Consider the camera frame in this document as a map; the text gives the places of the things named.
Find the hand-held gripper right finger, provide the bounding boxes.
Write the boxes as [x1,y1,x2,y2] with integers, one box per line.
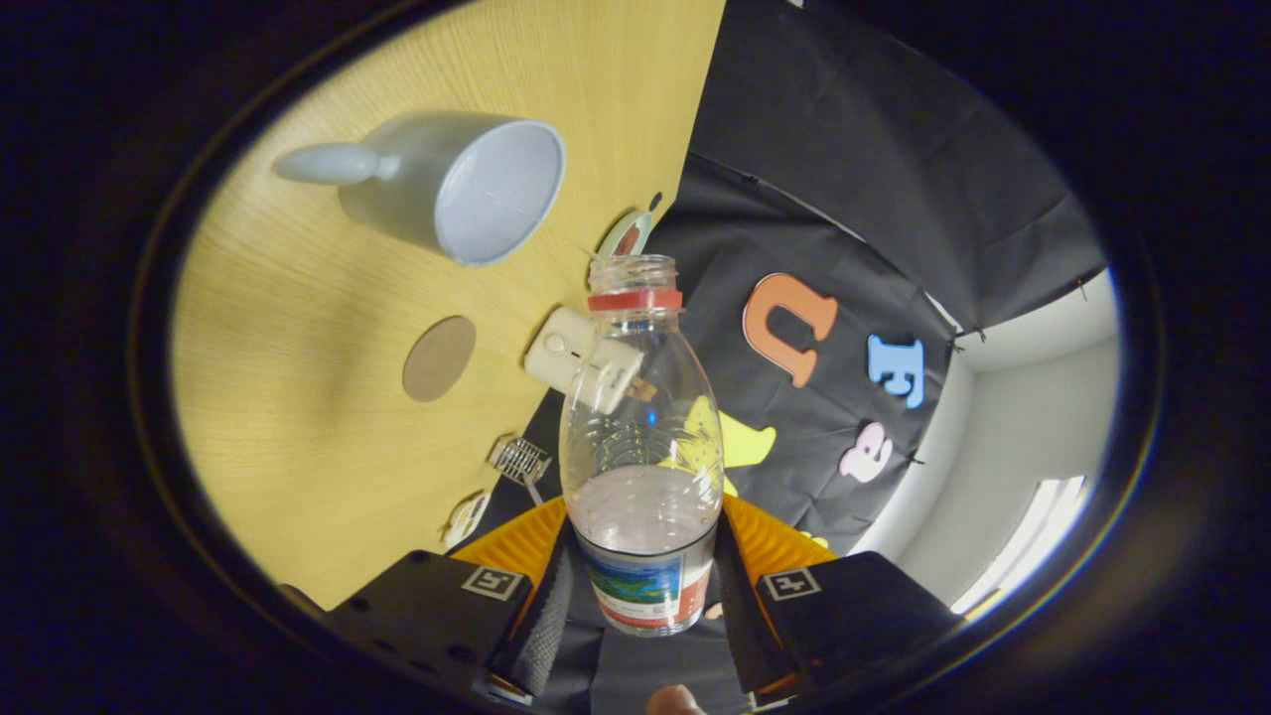
[717,494,964,701]

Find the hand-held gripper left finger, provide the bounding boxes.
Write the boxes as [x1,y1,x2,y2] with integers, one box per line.
[318,497,577,706]

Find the clear plastic juice bottle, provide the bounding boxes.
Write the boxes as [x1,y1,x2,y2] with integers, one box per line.
[558,254,726,637]

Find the round brown coaster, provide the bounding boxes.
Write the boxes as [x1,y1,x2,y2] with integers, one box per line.
[402,316,478,403]

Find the white cup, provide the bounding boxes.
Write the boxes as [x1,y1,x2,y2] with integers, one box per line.
[273,111,567,267]

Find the white divided dish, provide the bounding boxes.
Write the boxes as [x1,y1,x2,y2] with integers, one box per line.
[444,494,490,550]

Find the white toaster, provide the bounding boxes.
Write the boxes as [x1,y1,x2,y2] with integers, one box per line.
[523,306,644,416]

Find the long ceiling light panel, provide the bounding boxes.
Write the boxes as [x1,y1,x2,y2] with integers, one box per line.
[951,477,1089,617]

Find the wooden table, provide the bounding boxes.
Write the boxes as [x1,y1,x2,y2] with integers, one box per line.
[171,0,728,609]

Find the pale green plate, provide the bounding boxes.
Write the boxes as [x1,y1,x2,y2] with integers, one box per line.
[596,211,654,261]

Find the black backdrop cloth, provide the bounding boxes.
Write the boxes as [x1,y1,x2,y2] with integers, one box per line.
[452,0,1108,712]

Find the metal wire utensil holder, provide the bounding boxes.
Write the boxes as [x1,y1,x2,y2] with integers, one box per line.
[492,438,553,488]

